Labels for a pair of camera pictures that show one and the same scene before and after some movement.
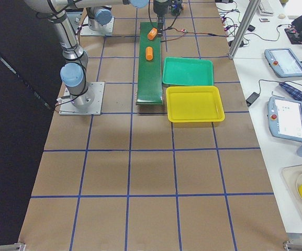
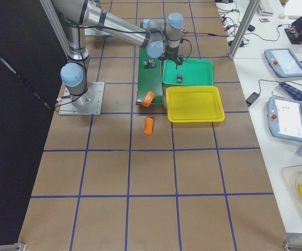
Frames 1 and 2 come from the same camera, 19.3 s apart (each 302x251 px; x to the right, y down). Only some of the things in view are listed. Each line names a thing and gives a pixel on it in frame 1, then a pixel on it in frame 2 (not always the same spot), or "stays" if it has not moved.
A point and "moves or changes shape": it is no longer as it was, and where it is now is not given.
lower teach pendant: [288, 119] stays
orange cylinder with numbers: [152, 33] moves or changes shape
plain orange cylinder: [149, 53] moves or changes shape
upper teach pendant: [283, 63] stays
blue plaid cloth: [297, 94] stays
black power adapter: [252, 98] stays
